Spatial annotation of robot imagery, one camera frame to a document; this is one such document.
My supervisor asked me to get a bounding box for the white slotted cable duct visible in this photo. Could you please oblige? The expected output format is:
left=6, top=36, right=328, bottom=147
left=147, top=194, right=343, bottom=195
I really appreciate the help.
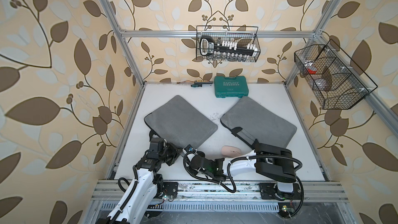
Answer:
left=99, top=201, right=280, bottom=213

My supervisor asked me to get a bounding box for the right wire basket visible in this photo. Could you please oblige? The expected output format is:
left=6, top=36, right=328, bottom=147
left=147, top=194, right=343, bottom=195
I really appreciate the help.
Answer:
left=294, top=39, right=378, bottom=110

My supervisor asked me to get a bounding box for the back wire basket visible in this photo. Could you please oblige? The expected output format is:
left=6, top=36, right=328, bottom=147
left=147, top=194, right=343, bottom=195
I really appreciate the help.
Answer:
left=196, top=25, right=261, bottom=62

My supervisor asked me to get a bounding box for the small circuit board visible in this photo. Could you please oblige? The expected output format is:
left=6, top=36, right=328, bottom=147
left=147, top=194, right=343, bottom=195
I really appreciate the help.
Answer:
left=278, top=204, right=295, bottom=219

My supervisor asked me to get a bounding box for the grey laptop bag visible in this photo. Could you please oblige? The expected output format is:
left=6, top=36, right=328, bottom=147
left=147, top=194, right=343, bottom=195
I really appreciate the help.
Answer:
left=220, top=96, right=297, bottom=149
left=144, top=95, right=218, bottom=148

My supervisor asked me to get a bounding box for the black socket rail set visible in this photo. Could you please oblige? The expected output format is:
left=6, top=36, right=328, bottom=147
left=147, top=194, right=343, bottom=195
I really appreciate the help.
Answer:
left=196, top=35, right=261, bottom=58

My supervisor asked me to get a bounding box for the pink computer mouse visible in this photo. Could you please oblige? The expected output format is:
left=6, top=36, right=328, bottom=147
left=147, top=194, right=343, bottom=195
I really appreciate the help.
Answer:
left=221, top=146, right=242, bottom=158

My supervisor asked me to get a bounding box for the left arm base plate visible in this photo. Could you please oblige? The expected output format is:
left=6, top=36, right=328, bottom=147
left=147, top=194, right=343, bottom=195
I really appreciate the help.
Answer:
left=161, top=181, right=178, bottom=202

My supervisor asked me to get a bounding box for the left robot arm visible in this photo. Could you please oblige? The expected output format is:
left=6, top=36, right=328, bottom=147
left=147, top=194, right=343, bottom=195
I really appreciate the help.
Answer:
left=96, top=138, right=182, bottom=224

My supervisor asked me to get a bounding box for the aluminium frame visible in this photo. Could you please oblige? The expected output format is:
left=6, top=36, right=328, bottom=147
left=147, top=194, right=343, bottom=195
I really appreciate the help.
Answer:
left=77, top=0, right=398, bottom=224

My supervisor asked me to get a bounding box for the black screwdriver bit holder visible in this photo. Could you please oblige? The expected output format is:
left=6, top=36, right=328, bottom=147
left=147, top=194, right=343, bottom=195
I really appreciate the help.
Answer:
left=191, top=80, right=213, bottom=88

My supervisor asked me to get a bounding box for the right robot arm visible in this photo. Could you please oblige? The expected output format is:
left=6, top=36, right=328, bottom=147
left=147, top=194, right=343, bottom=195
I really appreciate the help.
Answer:
left=183, top=143, right=303, bottom=198

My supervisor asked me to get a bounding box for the green tool case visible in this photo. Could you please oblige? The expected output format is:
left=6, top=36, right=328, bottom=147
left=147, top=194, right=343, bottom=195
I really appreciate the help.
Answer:
left=214, top=76, right=249, bottom=98

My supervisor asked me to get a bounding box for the red item in basket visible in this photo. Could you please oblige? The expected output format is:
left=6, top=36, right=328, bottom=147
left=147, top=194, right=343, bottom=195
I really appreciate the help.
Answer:
left=304, top=63, right=318, bottom=75

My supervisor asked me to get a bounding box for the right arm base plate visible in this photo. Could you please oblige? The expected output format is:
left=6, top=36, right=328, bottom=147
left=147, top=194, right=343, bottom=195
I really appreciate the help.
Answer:
left=259, top=183, right=303, bottom=201

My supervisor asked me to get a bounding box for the wire basket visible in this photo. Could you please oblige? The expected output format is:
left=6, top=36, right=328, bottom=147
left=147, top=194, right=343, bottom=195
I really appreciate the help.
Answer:
left=294, top=39, right=378, bottom=110
left=196, top=25, right=261, bottom=62

